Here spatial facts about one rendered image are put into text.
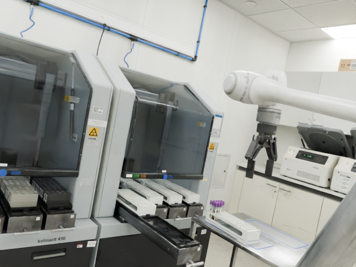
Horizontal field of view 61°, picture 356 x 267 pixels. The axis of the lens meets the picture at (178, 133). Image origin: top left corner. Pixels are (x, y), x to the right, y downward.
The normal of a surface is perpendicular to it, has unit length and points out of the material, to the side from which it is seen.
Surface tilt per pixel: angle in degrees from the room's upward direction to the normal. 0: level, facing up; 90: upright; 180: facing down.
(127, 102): 90
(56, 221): 90
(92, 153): 90
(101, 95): 90
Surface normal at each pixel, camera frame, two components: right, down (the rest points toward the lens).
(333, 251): -0.64, 0.03
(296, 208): -0.76, -0.11
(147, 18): 0.62, 0.16
